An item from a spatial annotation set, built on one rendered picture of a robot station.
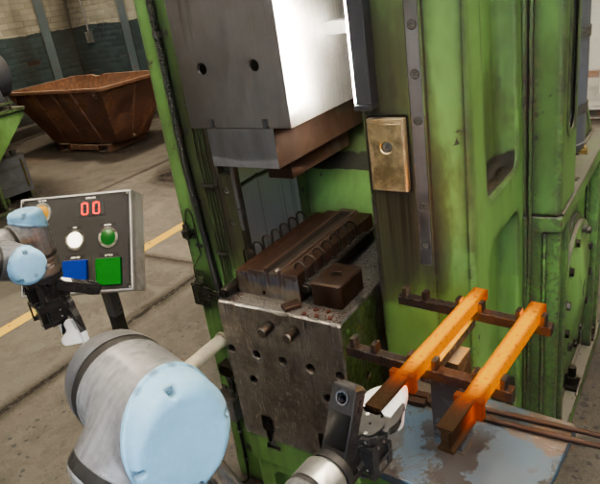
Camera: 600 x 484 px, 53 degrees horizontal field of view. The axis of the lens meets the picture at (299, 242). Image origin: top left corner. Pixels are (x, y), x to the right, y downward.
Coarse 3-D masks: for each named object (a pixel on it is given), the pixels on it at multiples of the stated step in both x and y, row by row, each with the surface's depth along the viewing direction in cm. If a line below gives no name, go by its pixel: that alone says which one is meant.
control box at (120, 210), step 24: (96, 192) 169; (120, 192) 167; (48, 216) 170; (72, 216) 169; (96, 216) 168; (120, 216) 167; (96, 240) 167; (120, 240) 166; (144, 264) 172; (120, 288) 164; (144, 288) 171
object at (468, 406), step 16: (528, 304) 115; (544, 304) 114; (528, 320) 110; (512, 336) 107; (528, 336) 108; (496, 352) 103; (512, 352) 102; (496, 368) 99; (480, 384) 96; (496, 384) 98; (464, 400) 91; (480, 400) 92; (448, 416) 89; (464, 416) 89; (480, 416) 92; (448, 432) 86; (464, 432) 91; (448, 448) 88
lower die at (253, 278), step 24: (312, 216) 189; (360, 216) 180; (288, 240) 172; (336, 240) 166; (264, 264) 159; (288, 264) 155; (312, 264) 156; (240, 288) 163; (264, 288) 158; (288, 288) 153
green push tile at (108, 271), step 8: (96, 264) 166; (104, 264) 165; (112, 264) 165; (120, 264) 165; (96, 272) 165; (104, 272) 165; (112, 272) 165; (120, 272) 164; (96, 280) 165; (104, 280) 165; (112, 280) 164; (120, 280) 164
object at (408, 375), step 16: (480, 288) 123; (464, 304) 118; (448, 320) 114; (464, 320) 115; (432, 336) 110; (448, 336) 110; (416, 352) 106; (432, 352) 106; (400, 368) 103; (416, 368) 102; (384, 384) 99; (400, 384) 98; (416, 384) 100; (368, 400) 96; (384, 400) 95
